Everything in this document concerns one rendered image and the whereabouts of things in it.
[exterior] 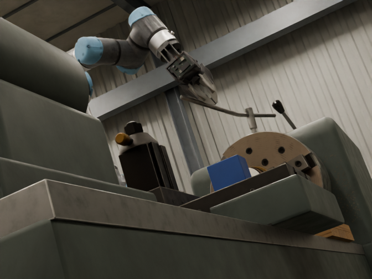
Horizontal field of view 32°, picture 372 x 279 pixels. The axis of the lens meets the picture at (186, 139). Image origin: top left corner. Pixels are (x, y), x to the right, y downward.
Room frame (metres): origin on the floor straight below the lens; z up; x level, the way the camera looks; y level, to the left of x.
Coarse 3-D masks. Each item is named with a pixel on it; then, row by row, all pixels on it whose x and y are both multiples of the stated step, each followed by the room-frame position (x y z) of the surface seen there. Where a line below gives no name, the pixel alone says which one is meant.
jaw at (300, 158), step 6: (300, 156) 1.67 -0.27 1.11; (306, 156) 1.71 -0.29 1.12; (288, 162) 1.68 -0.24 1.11; (294, 162) 1.67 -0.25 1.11; (300, 162) 1.67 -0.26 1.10; (306, 162) 1.67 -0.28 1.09; (312, 162) 1.70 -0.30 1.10; (270, 168) 1.65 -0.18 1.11; (300, 168) 1.67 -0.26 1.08; (306, 168) 1.68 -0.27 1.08
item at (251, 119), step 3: (246, 108) 1.77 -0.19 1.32; (249, 108) 1.77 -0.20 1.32; (246, 111) 1.77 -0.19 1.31; (249, 111) 1.77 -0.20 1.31; (252, 111) 1.78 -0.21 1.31; (249, 114) 1.77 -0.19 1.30; (252, 114) 1.77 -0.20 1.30; (249, 117) 1.77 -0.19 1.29; (252, 117) 1.77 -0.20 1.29; (249, 120) 1.77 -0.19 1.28; (252, 120) 1.77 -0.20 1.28; (255, 120) 1.78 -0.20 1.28; (249, 123) 1.78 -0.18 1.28; (252, 123) 1.77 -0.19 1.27; (255, 123) 1.77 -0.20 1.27; (249, 126) 1.78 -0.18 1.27; (252, 126) 1.77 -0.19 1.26; (255, 126) 1.77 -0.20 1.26; (252, 129) 1.78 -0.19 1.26; (255, 129) 1.78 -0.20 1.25; (252, 132) 1.78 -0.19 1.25
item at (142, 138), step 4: (140, 132) 1.20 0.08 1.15; (144, 132) 1.21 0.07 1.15; (132, 136) 1.19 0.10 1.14; (136, 136) 1.19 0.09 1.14; (140, 136) 1.19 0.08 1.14; (144, 136) 1.19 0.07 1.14; (148, 136) 1.20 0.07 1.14; (136, 140) 1.19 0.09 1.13; (140, 140) 1.19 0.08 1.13; (144, 140) 1.19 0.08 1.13; (148, 140) 1.19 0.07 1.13; (152, 140) 1.20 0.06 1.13; (132, 144) 1.18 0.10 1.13; (136, 144) 1.18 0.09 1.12; (140, 144) 1.18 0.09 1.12; (124, 148) 1.19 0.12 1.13; (128, 148) 1.19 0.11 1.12; (132, 148) 1.19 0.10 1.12; (120, 152) 1.20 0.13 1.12; (124, 152) 1.20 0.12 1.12
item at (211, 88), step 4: (200, 76) 1.64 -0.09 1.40; (204, 76) 1.66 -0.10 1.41; (200, 80) 1.66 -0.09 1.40; (204, 80) 1.63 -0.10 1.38; (208, 80) 1.65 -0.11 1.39; (204, 84) 1.66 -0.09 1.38; (208, 84) 1.64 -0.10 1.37; (212, 84) 1.65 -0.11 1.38; (208, 88) 1.66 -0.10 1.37; (212, 88) 1.65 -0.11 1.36; (212, 92) 1.65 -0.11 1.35; (216, 92) 1.66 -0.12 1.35; (212, 96) 1.66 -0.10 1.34; (216, 96) 1.65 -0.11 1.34; (216, 100) 1.65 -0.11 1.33
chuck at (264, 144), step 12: (264, 132) 1.73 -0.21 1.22; (276, 132) 1.72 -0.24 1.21; (240, 144) 1.75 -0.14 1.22; (252, 144) 1.74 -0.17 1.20; (264, 144) 1.73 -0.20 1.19; (276, 144) 1.72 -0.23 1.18; (288, 144) 1.71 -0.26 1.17; (300, 144) 1.70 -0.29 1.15; (228, 156) 1.77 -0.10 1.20; (252, 156) 1.75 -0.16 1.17; (264, 156) 1.74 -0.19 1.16; (276, 156) 1.73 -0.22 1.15; (288, 156) 1.72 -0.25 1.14; (312, 156) 1.73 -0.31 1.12; (264, 168) 1.74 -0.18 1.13; (312, 168) 1.70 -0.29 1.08; (312, 180) 1.71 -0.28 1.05; (324, 180) 1.73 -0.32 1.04
